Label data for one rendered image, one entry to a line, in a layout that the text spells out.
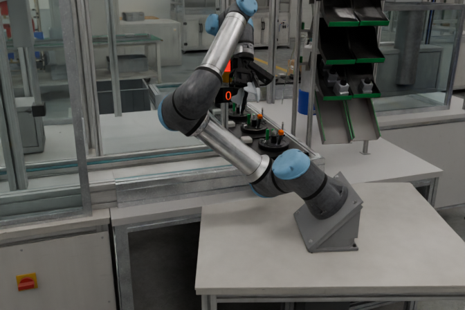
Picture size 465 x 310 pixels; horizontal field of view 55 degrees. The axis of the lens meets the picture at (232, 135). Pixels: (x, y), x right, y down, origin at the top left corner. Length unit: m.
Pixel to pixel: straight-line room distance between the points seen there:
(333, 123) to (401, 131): 0.99
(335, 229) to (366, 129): 0.82
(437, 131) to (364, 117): 1.09
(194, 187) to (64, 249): 0.53
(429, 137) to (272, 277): 2.04
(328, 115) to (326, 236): 0.80
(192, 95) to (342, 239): 0.67
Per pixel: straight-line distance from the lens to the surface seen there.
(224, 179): 1.85
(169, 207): 1.78
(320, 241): 1.52
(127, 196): 1.79
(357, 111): 2.25
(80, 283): 1.91
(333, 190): 1.52
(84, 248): 1.82
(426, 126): 3.19
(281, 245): 1.55
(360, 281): 1.44
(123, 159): 2.04
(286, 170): 1.46
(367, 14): 2.17
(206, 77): 1.36
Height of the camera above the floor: 1.70
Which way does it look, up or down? 19 degrees down
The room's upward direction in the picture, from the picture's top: straight up
